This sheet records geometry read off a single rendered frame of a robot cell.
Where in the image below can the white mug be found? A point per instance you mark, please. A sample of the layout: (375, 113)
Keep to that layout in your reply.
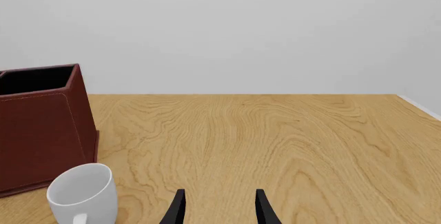
(82, 193)

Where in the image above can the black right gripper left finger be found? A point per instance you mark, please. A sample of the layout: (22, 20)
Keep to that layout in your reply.
(176, 209)

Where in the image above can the red-brown desk caddy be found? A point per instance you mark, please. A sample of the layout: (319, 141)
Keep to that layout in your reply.
(41, 131)

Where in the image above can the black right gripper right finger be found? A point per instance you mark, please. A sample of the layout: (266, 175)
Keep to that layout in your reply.
(264, 209)

